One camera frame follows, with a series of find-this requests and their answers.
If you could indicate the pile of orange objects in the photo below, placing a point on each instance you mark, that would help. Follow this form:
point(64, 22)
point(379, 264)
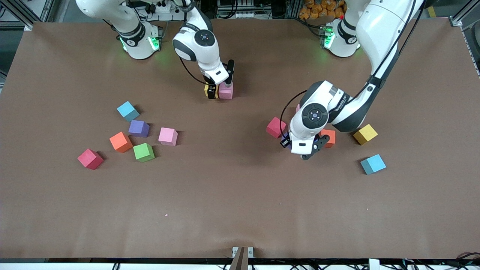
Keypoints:
point(320, 9)

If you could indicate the brown post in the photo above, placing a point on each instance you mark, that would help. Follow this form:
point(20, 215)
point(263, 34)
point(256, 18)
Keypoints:
point(239, 262)

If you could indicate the metal equipment rack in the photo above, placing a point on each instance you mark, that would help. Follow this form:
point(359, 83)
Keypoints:
point(243, 7)

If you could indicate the orange foam cube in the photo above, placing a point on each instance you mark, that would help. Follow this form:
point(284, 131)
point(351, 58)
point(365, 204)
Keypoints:
point(330, 138)
point(120, 142)

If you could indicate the white table frame rail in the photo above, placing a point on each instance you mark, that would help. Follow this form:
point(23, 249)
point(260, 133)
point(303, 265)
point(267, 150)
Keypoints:
point(150, 266)

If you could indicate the silver aluminium frame bar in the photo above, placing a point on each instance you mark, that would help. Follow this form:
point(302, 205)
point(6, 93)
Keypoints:
point(17, 14)
point(465, 10)

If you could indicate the grey metal edge bracket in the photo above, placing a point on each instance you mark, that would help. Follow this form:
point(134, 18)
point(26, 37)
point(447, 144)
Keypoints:
point(242, 250)

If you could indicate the yellow foam cube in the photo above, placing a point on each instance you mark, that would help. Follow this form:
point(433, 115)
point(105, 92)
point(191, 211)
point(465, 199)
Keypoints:
point(205, 90)
point(366, 135)

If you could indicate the red foam cube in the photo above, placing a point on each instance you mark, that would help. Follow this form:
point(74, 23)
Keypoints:
point(90, 159)
point(275, 126)

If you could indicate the green foam cube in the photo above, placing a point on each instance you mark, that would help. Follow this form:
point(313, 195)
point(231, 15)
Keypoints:
point(143, 152)

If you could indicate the white power strip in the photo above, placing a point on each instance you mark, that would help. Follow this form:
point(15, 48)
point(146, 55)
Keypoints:
point(160, 6)

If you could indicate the light blue foam cube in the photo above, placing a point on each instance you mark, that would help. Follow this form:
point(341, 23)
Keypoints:
point(373, 164)
point(127, 110)

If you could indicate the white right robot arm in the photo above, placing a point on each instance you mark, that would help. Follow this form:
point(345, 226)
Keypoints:
point(208, 56)

